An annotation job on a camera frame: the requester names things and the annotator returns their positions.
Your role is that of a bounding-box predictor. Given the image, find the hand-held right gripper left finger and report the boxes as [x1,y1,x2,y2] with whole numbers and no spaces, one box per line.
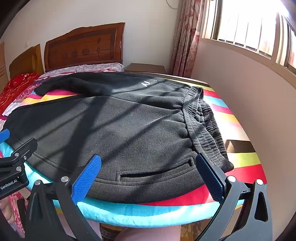
[24,153,102,241]

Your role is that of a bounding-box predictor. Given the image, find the dark carved wooden headboard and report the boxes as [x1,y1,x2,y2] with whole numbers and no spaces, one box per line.
[44,22,126,72]

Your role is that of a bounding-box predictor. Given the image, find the barred window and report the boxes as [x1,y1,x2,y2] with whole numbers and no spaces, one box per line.
[201,0,296,75]

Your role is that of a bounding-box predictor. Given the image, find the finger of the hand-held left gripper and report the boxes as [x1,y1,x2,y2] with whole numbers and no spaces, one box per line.
[0,138,38,178]
[0,129,10,144]

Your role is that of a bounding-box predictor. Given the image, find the wooden nightstand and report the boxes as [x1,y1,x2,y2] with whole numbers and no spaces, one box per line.
[124,63,167,75]

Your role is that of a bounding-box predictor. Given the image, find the red embroidered pillow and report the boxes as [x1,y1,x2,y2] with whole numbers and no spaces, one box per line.
[3,72,40,91]

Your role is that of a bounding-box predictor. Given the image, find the pink floral curtain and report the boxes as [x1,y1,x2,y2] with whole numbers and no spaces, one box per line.
[169,0,210,79]

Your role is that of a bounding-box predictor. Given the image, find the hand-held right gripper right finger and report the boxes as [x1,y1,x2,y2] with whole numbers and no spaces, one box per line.
[196,152,274,241]

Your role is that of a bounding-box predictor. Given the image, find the rainbow striped blanket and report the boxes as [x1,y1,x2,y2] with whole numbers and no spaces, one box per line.
[0,77,268,227]

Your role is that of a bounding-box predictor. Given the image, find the light brown wooden headboard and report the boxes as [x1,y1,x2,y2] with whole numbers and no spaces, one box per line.
[9,44,44,75]

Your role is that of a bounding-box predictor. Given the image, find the pink purple floral bed sheet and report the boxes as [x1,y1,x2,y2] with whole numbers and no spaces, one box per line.
[0,62,125,232]

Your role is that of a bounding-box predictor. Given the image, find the red embroidered quilt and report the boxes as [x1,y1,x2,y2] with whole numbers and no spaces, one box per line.
[0,88,28,116]

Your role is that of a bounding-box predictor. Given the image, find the black pants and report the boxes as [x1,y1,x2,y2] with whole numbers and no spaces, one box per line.
[7,71,234,204]

